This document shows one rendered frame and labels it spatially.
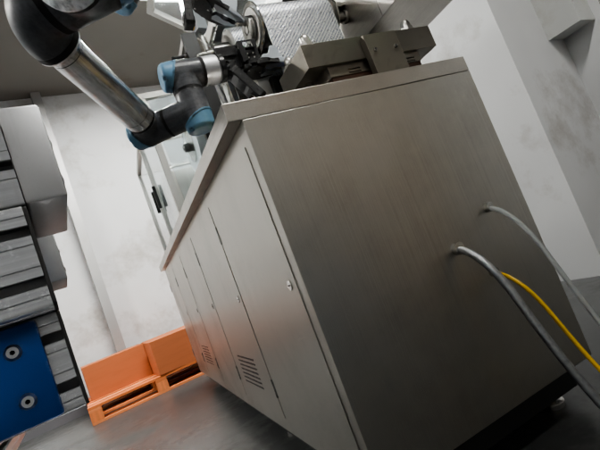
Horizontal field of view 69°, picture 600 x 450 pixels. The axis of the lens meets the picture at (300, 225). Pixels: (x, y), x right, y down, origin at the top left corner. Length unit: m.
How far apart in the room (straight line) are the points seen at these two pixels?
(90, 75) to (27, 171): 0.60
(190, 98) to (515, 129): 1.76
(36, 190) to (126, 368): 3.69
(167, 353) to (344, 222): 2.99
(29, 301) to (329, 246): 0.58
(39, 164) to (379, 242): 0.67
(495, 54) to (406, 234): 1.68
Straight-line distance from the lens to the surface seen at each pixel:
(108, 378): 4.09
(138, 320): 4.60
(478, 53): 2.58
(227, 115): 0.89
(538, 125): 2.43
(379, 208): 0.94
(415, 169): 1.03
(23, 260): 0.43
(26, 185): 0.44
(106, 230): 4.70
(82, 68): 1.01
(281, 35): 1.36
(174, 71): 1.18
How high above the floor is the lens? 0.55
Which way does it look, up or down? 5 degrees up
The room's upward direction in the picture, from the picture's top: 21 degrees counter-clockwise
